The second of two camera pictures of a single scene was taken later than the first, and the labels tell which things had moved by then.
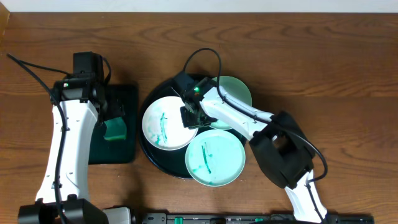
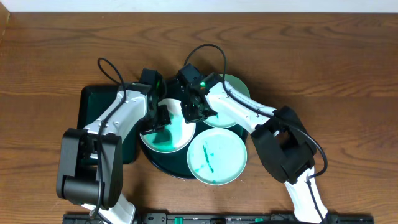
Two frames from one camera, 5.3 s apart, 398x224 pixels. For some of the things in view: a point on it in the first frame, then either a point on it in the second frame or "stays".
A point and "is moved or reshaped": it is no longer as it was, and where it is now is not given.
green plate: (236, 88) stays
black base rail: (273, 218) stays
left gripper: (112, 109) to (156, 123)
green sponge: (116, 129) is moved or reshaped
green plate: (215, 157) stays
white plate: (162, 125) stays
